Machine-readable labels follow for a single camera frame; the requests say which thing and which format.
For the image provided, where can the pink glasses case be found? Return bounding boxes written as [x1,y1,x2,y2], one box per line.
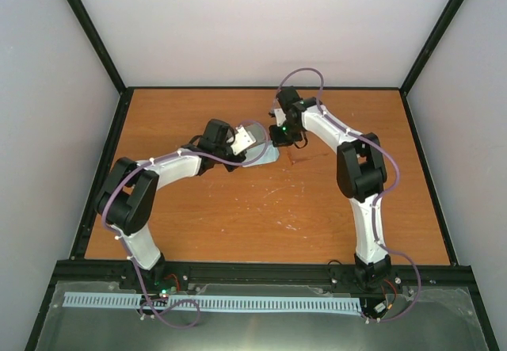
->
[241,124,267,149]

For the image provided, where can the light blue cleaning cloth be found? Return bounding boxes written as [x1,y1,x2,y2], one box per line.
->
[242,142,280,167]

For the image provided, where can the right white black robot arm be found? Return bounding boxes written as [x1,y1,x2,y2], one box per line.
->
[269,87,391,291]

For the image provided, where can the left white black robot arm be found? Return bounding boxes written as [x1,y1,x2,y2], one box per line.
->
[95,119,246,290]

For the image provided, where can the brown transparent sunglasses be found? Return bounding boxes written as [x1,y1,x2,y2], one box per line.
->
[284,147,329,166]

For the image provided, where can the clear plastic sheet cover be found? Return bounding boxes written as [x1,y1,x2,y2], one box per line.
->
[36,282,487,350]

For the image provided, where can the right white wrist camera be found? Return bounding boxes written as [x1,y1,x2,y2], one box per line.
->
[272,109,286,128]

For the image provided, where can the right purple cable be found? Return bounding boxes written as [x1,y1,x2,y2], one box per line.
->
[276,67,421,324]

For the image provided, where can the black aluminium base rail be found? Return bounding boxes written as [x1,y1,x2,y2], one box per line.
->
[51,259,476,288]

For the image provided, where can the light blue slotted cable duct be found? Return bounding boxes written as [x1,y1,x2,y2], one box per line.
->
[62,292,361,315]

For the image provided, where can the left black frame post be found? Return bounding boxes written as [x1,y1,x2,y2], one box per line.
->
[66,0,127,95]

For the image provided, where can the black frame post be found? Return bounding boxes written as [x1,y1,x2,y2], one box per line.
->
[66,0,127,95]
[399,0,465,97]

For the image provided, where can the right black frame post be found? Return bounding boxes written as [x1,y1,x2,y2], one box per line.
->
[399,0,465,97]

